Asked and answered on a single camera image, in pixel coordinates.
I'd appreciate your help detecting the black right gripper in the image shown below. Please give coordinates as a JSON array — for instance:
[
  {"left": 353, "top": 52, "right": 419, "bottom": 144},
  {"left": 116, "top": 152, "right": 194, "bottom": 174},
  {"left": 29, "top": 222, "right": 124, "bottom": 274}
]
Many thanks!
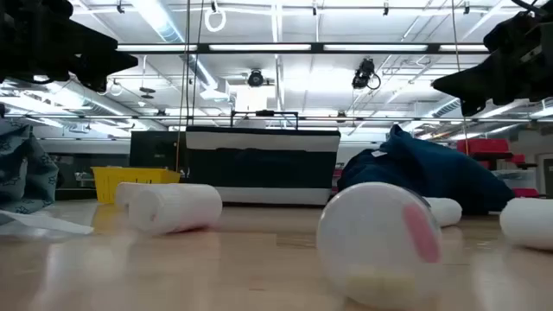
[{"left": 431, "top": 9, "right": 553, "bottom": 117}]

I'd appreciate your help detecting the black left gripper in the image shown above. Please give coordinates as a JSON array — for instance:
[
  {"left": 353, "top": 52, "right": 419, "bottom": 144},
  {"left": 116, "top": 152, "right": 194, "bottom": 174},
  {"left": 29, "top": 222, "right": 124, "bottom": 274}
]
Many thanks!
[{"left": 0, "top": 0, "right": 139, "bottom": 93}]

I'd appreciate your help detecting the navy blue scrubs garment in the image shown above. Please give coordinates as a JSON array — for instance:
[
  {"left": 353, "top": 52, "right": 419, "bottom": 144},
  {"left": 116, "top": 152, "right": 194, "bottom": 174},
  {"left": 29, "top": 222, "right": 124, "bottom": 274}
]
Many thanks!
[{"left": 336, "top": 124, "right": 516, "bottom": 216}]

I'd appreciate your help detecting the white gauze roll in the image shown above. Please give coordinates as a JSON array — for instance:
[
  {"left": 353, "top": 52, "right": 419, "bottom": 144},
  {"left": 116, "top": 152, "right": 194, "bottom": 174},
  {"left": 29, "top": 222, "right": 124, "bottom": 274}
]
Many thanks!
[
  {"left": 424, "top": 197, "right": 464, "bottom": 228},
  {"left": 113, "top": 181, "right": 150, "bottom": 209},
  {"left": 499, "top": 197, "right": 553, "bottom": 252},
  {"left": 127, "top": 183, "right": 224, "bottom": 237}
]

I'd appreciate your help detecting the teal patterned hospital gown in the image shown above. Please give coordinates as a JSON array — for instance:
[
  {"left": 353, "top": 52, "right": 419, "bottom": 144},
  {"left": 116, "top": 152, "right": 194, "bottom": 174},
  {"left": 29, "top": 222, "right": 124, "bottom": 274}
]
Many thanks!
[{"left": 0, "top": 115, "right": 95, "bottom": 237}]

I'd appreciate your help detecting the clear plastic specimen cup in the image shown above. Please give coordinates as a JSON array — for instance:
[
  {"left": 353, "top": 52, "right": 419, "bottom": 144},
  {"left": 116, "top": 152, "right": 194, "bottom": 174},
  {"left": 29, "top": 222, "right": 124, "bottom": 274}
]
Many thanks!
[{"left": 315, "top": 181, "right": 444, "bottom": 310}]

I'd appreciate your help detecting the large red storage bin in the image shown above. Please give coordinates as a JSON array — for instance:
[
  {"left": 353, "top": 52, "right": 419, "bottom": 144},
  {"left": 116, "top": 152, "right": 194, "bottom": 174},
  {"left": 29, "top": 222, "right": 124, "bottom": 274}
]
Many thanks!
[{"left": 455, "top": 137, "right": 512, "bottom": 159}]

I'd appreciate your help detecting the small red storage bin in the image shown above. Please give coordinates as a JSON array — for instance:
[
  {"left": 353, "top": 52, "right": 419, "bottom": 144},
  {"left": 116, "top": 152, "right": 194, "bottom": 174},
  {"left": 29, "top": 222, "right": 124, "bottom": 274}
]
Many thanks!
[{"left": 511, "top": 187, "right": 541, "bottom": 200}]

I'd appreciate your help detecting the yellow plastic basket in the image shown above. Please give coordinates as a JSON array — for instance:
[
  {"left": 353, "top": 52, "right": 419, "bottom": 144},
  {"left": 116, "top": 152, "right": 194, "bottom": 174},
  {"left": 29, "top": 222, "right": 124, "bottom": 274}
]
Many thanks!
[{"left": 91, "top": 166, "right": 182, "bottom": 205}]

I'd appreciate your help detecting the navy fabric storage bin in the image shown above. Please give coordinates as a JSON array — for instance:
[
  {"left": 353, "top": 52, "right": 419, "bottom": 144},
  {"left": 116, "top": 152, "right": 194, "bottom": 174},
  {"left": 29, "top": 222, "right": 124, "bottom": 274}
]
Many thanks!
[{"left": 185, "top": 125, "right": 342, "bottom": 206}]

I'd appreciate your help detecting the black box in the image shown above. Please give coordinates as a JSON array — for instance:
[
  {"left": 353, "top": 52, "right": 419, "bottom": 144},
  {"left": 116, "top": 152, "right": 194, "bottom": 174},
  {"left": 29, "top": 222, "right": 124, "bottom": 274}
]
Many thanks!
[{"left": 129, "top": 130, "right": 188, "bottom": 170}]

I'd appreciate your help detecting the thin hanging cable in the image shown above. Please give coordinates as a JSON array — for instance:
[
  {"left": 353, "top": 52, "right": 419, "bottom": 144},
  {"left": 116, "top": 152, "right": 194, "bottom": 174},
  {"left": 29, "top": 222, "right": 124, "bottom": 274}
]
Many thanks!
[{"left": 450, "top": 0, "right": 470, "bottom": 156}]

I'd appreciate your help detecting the black camera with cable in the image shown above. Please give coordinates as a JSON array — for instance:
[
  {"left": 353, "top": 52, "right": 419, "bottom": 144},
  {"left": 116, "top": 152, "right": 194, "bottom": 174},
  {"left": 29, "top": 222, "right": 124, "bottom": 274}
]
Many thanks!
[{"left": 351, "top": 57, "right": 382, "bottom": 92}]

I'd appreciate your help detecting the white looped cable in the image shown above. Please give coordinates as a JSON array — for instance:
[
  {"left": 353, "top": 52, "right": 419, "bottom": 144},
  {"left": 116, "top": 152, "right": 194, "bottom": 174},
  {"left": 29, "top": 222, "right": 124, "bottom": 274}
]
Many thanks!
[{"left": 203, "top": 6, "right": 227, "bottom": 34}]

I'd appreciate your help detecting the black aluminium table frame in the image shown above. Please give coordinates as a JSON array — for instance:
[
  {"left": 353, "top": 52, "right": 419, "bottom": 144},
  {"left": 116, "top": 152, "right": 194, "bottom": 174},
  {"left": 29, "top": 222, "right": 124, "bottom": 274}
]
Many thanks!
[{"left": 54, "top": 187, "right": 101, "bottom": 201}]

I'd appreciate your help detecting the black overhead camera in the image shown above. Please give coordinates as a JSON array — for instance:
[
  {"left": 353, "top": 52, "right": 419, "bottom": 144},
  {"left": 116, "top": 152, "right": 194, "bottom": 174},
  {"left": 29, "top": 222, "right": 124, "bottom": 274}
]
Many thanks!
[{"left": 246, "top": 68, "right": 265, "bottom": 89}]

